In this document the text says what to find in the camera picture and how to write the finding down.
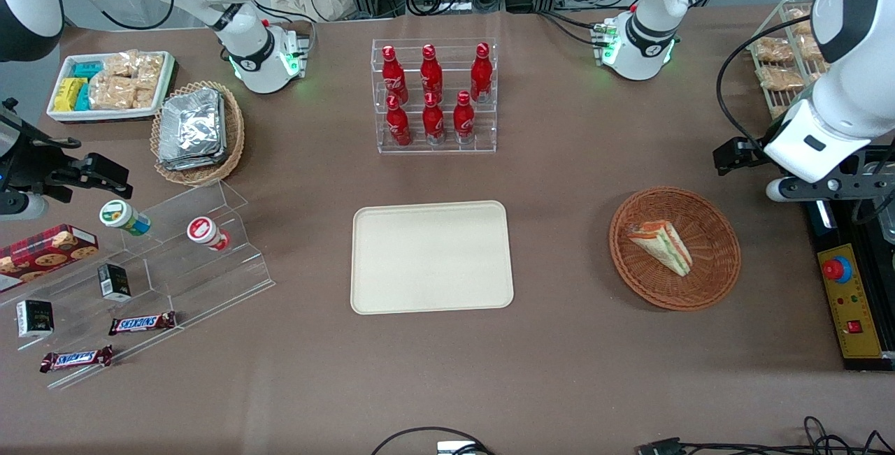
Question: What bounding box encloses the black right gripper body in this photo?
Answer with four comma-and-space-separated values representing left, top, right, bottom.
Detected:
0, 99, 81, 198

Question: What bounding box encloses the triangle sandwich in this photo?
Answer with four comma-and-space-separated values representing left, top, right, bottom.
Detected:
624, 222, 694, 277

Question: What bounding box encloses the white rectangular snack tray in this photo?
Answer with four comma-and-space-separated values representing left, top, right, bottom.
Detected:
46, 50, 178, 124

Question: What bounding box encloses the round brown wicker basket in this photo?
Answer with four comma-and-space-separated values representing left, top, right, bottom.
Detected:
608, 187, 742, 312

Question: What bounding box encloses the oval light wicker basket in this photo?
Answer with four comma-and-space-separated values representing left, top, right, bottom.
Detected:
150, 80, 246, 187

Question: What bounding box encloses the cream plastic tray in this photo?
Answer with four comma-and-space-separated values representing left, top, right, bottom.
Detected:
350, 201, 515, 316

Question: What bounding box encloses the green lid snack cup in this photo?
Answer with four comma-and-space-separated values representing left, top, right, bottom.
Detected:
99, 199, 152, 237

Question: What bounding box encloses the clear bag of rice crackers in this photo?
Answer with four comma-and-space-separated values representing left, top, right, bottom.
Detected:
136, 53, 166, 109
103, 52, 140, 79
88, 76, 138, 110

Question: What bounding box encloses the yellow snack pack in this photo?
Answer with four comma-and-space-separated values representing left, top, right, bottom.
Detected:
53, 78, 86, 113

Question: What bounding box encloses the red plaid cookie box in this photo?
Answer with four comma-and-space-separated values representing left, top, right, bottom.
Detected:
0, 224, 100, 288

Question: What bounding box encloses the silver foil packet stack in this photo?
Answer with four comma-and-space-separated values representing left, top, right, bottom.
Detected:
158, 88, 227, 172

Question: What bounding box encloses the small black box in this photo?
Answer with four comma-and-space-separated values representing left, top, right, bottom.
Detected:
16, 299, 55, 339
97, 263, 133, 302

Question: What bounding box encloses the red lid snack cup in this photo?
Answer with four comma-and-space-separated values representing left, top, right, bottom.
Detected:
187, 216, 231, 252

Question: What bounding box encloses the red emergency stop button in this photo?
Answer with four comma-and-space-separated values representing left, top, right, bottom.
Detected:
822, 256, 854, 284

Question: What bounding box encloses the clear acrylic stepped display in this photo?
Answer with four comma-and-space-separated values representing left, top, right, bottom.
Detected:
0, 179, 276, 391

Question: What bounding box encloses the brown snickers bar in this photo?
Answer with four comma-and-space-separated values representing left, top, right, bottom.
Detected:
40, 345, 115, 374
108, 311, 178, 337

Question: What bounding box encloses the black yellow control box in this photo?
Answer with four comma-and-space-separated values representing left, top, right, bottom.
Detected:
803, 196, 895, 372

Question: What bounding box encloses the clear acrylic bottle rack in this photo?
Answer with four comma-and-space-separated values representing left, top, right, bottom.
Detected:
371, 38, 498, 155

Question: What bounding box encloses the red cola bottle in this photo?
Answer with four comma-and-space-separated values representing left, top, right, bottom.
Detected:
422, 92, 447, 145
386, 95, 413, 147
381, 45, 409, 105
420, 44, 444, 101
471, 43, 494, 104
453, 91, 477, 145

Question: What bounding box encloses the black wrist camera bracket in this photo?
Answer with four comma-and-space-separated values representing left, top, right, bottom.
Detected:
789, 147, 895, 202

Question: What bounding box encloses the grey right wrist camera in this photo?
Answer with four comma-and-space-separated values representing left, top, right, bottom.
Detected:
0, 189, 50, 222

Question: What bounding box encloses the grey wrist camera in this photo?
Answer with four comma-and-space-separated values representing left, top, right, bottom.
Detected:
766, 178, 806, 203
0, 189, 50, 222

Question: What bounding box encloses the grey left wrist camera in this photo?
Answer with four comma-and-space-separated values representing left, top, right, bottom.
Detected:
766, 178, 806, 203

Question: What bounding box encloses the white wire rack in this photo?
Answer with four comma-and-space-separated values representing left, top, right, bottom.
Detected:
745, 0, 829, 120

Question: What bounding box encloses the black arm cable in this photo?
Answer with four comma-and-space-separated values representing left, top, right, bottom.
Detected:
716, 11, 843, 155

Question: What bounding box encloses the black cable with connector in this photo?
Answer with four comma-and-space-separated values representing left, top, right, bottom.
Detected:
635, 416, 895, 455

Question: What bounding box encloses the black looped cable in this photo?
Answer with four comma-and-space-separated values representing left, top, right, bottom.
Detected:
369, 426, 494, 455

